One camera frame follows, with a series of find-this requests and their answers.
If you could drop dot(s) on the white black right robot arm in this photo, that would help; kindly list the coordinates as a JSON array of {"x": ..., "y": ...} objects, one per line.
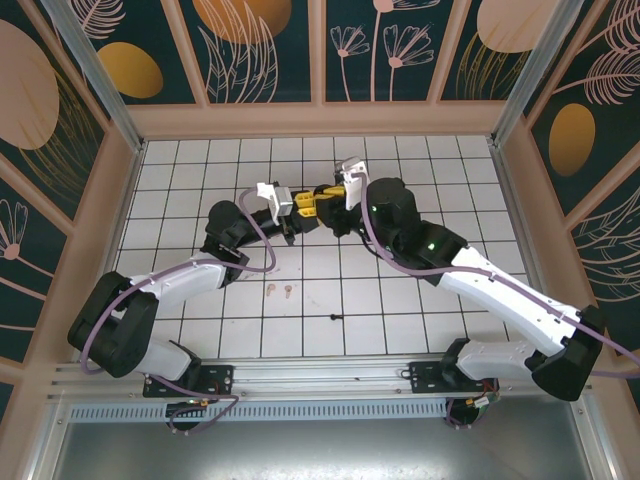
[{"x": 500, "y": 295}]

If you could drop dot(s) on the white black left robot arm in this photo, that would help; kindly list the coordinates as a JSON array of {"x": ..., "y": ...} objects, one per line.
[{"x": 185, "y": 280}]

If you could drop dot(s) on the yellow power connector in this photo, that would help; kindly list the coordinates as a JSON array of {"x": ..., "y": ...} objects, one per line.
[
  {"x": 481, "y": 402},
  {"x": 203, "y": 402}
]

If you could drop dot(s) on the grey metal sheet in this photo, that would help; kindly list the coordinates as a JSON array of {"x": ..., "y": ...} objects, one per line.
[{"x": 320, "y": 450}]

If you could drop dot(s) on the aluminium table side rail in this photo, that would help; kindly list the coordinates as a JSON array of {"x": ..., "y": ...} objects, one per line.
[
  {"x": 125, "y": 200},
  {"x": 512, "y": 200}
]

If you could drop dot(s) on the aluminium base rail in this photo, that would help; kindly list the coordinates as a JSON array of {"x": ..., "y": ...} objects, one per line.
[{"x": 320, "y": 372}]

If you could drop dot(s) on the aluminium corner post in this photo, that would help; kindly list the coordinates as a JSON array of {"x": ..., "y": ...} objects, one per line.
[
  {"x": 535, "y": 70},
  {"x": 98, "y": 80}
]

